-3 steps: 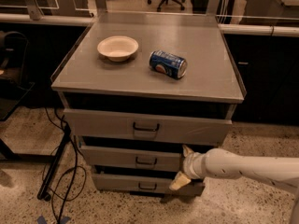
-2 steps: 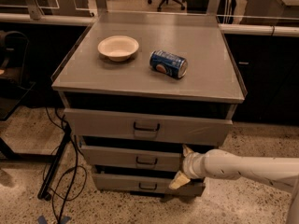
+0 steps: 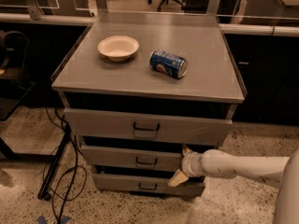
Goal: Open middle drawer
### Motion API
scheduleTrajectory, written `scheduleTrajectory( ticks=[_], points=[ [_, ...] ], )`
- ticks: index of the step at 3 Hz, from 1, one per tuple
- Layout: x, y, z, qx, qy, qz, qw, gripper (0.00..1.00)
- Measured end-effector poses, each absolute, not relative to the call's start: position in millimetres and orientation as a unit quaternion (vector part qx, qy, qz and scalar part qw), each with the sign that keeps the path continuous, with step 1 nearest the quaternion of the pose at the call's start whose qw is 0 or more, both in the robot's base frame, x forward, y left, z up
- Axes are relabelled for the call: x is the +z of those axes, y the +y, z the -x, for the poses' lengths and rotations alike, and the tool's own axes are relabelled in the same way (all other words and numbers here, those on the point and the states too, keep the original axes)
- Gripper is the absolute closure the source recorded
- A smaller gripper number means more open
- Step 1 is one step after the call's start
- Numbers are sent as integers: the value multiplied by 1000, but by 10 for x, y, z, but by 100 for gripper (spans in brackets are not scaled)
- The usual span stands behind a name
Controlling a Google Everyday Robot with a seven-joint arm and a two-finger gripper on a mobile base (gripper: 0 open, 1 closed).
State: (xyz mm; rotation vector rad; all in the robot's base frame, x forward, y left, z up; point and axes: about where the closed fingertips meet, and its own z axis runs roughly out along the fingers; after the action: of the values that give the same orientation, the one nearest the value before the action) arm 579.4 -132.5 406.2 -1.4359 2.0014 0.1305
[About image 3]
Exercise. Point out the grey bottom drawer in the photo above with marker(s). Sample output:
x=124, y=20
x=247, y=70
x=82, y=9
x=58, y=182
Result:
x=146, y=184

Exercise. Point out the grey drawer cabinet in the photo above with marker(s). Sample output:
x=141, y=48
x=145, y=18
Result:
x=210, y=89

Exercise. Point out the white paper bowl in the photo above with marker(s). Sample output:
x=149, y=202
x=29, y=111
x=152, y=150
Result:
x=118, y=48

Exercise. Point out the black stand leg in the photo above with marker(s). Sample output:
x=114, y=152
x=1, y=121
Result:
x=43, y=193

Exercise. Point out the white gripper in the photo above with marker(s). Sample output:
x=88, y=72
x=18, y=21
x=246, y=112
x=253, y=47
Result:
x=189, y=165

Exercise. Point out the blue floor tape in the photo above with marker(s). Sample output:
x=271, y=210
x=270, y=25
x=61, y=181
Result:
x=43, y=220

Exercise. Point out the blue pepsi can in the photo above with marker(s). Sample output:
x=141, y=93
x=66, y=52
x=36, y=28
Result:
x=168, y=63

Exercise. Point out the grey drawer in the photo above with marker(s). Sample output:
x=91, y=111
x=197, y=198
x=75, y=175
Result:
x=146, y=184
x=132, y=158
x=157, y=128

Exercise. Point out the black chair at left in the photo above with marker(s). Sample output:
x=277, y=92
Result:
x=14, y=83

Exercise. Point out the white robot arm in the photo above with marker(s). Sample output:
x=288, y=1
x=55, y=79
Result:
x=281, y=173

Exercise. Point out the grey top drawer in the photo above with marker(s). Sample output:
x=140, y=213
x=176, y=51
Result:
x=157, y=128

